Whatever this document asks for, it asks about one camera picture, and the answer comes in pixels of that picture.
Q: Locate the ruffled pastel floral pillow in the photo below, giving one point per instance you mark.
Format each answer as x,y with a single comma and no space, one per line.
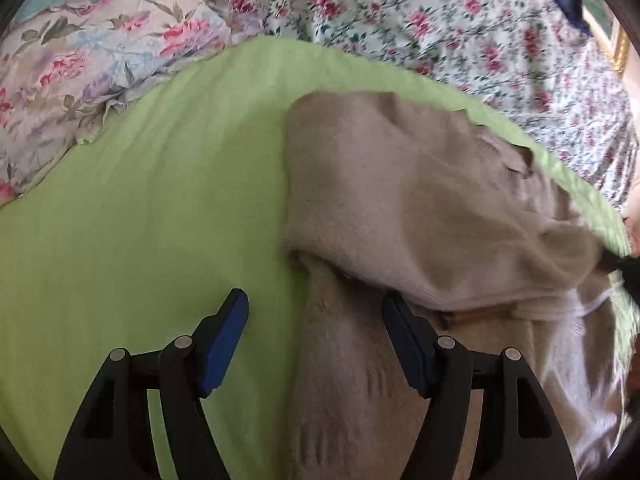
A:
80,60

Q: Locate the rose print floral duvet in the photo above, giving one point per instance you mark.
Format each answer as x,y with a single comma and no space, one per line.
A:
425,15

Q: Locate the gold framed picture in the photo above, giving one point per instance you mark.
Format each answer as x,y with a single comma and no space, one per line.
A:
612,40

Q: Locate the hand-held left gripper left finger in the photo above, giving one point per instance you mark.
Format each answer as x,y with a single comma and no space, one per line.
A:
226,340

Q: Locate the person's right forearm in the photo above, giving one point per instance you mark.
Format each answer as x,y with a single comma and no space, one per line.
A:
633,230

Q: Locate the light green bed sheet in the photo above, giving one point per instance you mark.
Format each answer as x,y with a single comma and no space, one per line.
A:
150,220

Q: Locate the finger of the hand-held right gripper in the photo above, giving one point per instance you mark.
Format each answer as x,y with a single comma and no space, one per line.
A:
625,272

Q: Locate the beige knit sweater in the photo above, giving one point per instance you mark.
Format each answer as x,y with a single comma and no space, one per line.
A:
410,200

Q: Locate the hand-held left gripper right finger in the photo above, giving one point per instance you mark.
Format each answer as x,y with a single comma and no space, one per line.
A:
406,345

